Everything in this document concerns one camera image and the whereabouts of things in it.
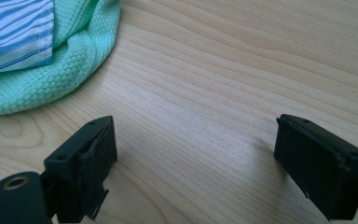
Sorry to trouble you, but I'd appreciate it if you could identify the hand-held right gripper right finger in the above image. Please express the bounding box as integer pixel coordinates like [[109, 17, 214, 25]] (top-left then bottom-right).
[[273, 113, 358, 222]]

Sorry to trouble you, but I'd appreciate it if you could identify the blue striped white cloth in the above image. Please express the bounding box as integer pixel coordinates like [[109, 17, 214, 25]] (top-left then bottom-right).
[[0, 0, 56, 75]]

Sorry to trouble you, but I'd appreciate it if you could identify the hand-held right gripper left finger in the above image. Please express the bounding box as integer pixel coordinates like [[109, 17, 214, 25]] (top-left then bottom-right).
[[43, 115, 118, 224]]

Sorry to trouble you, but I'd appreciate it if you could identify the mint green knit cloth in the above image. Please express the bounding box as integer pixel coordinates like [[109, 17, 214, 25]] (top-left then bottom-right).
[[0, 0, 122, 117]]

